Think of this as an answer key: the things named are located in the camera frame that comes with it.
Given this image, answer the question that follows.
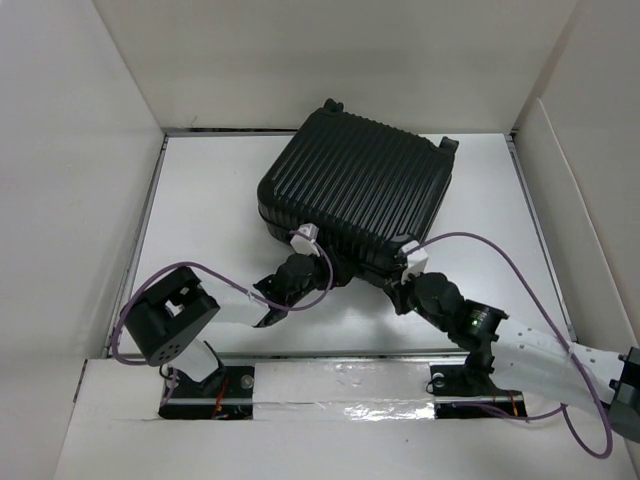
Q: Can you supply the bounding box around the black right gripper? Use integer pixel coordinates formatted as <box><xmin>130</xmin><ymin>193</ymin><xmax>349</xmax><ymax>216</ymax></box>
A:
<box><xmin>380</xmin><ymin>266</ymin><xmax>449</xmax><ymax>334</ymax></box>

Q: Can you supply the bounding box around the black hard-shell suitcase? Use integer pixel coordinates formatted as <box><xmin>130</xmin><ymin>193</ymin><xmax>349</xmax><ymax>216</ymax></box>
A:
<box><xmin>257</xmin><ymin>99</ymin><xmax>459</xmax><ymax>287</ymax></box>

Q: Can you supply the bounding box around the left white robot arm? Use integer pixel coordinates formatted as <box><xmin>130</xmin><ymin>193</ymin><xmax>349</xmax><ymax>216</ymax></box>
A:
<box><xmin>111</xmin><ymin>252</ymin><xmax>354</xmax><ymax>397</ymax></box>

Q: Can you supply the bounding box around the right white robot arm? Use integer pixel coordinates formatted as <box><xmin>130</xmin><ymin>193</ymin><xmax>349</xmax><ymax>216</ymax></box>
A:
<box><xmin>384</xmin><ymin>273</ymin><xmax>639</xmax><ymax>442</ymax></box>

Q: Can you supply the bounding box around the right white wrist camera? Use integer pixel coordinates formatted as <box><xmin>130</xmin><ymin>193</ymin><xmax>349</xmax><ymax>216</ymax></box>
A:
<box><xmin>399</xmin><ymin>240</ymin><xmax>429</xmax><ymax>284</ymax></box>

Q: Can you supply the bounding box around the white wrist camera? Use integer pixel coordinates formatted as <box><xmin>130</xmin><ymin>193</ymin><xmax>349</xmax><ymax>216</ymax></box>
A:
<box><xmin>290</xmin><ymin>223</ymin><xmax>320</xmax><ymax>257</ymax></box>
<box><xmin>399</xmin><ymin>240</ymin><xmax>429</xmax><ymax>284</ymax></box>

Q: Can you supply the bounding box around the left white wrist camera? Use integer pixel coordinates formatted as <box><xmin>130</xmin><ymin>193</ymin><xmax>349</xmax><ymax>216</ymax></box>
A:
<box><xmin>290</xmin><ymin>223</ymin><xmax>320</xmax><ymax>257</ymax></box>

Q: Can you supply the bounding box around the silver mounting rail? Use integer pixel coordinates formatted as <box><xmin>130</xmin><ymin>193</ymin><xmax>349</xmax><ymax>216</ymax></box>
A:
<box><xmin>159</xmin><ymin>357</ymin><xmax>527</xmax><ymax>421</ymax></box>

